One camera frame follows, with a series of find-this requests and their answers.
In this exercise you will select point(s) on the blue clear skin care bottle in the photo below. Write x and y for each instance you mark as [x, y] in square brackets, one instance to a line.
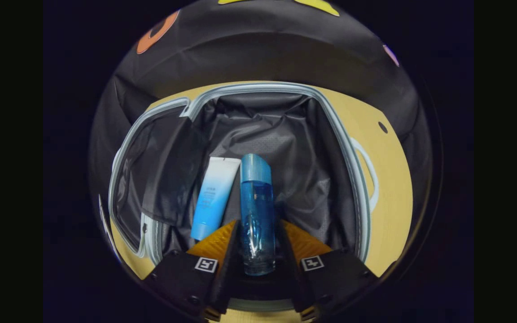
[257, 211]

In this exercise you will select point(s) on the light blue suitcase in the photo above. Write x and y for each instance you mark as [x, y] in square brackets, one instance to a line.
[294, 148]

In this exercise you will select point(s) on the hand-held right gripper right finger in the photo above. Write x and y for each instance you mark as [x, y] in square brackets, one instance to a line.
[287, 264]

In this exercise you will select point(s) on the black round table grommet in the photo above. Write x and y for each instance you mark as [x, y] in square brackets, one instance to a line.
[383, 127]

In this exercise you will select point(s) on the black backdrop cloth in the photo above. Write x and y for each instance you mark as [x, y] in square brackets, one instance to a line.
[249, 49]

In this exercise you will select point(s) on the blue white skin care tube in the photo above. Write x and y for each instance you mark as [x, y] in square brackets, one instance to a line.
[213, 197]

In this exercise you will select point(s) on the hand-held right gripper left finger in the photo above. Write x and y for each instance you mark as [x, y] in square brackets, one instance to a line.
[230, 269]

